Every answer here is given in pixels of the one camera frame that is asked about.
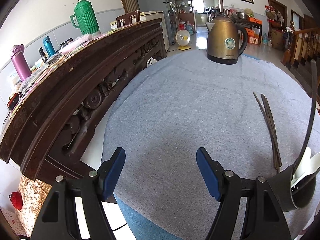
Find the white ceramic spoon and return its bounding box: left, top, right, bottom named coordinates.
left=291, top=147, right=320, bottom=187

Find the white chest freezer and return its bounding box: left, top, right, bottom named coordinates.
left=109, top=10, right=171, bottom=55

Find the small white electric fan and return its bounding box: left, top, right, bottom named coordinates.
left=175, top=29, right=191, bottom=51

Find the small black bottle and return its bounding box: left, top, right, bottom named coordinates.
left=38, top=48, right=48, bottom=63

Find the purple water bottle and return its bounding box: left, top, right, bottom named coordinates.
left=11, top=44, right=31, bottom=81

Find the wooden stair railing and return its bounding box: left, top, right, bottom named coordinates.
left=281, top=21, right=319, bottom=81

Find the light blue table cloth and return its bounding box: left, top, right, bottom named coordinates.
left=102, top=50, right=311, bottom=239

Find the orange box on table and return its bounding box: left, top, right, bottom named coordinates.
left=248, top=17, right=263, bottom=25

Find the black utensil holder cup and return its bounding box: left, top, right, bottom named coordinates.
left=267, top=165, right=316, bottom=212

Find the green thermos jug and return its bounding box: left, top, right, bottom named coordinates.
left=70, top=0, right=100, bottom=35

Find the gold electric kettle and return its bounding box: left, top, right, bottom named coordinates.
left=207, top=12, right=248, bottom=64

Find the dark wooden side table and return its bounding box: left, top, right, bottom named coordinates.
left=232, top=18, right=263, bottom=45

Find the wooden chair behind sideboard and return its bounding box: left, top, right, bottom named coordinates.
left=116, top=10, right=140, bottom=28

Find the red round object on floor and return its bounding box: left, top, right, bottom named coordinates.
left=9, top=191, right=23, bottom=211

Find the dark carved wooden sideboard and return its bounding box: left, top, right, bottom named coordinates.
left=1, top=22, right=166, bottom=184

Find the teal water bottle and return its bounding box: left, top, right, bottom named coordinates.
left=42, top=36, right=56, bottom=57

